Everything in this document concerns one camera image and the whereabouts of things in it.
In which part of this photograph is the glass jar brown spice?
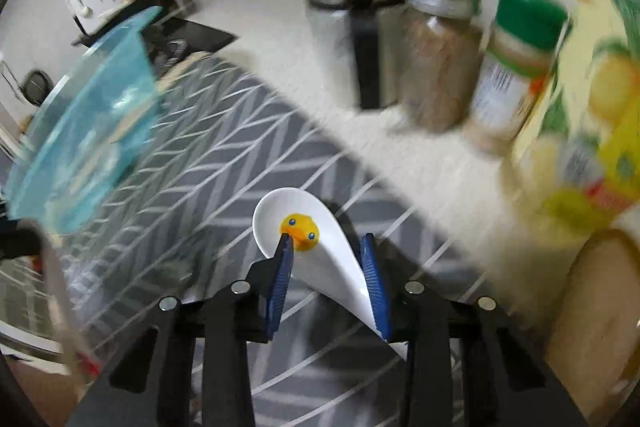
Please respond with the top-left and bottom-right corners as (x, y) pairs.
(399, 0), (483, 133)

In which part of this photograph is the red chopstick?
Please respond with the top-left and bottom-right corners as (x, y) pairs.
(75, 351), (101, 381)

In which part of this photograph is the green cap spice bottle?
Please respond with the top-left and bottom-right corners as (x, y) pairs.
(463, 0), (568, 156)

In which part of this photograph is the steel and black canister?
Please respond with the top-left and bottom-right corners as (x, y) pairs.
(306, 0), (406, 112)

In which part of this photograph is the yellow OMO detergent bottle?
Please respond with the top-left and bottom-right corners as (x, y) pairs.
(501, 0), (639, 242)

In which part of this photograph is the grey chevron table mat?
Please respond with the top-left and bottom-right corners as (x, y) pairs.
(0, 53), (482, 427)

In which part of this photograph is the black gas stove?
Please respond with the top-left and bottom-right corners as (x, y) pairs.
(71, 13), (239, 76)

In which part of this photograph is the white duck ceramic spoon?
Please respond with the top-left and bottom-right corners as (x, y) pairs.
(252, 187), (376, 331)

